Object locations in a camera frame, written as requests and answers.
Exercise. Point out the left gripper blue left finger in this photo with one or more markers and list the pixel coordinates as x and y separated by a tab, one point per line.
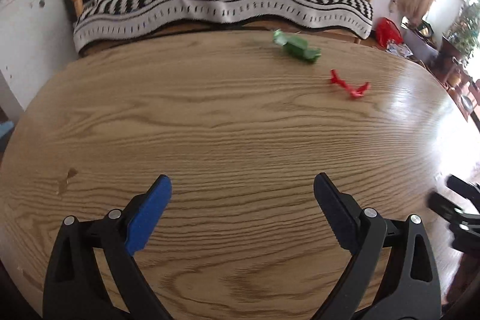
74	287

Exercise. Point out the green potted plant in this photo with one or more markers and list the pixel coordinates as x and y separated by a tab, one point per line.
464	32

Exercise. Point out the red candy wrapper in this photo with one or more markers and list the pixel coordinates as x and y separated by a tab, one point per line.
354	92

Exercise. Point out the red plastic bag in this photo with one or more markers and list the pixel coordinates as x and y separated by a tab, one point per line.
386	32

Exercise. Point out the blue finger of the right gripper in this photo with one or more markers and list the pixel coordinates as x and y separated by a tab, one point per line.
464	227
467	190

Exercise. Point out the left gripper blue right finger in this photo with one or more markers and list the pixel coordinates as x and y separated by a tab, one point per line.
410	286

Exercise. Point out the green candy wrapper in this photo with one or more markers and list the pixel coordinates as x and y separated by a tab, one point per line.
296	46

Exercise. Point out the white side cabinet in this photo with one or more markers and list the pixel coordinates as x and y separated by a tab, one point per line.
36	43

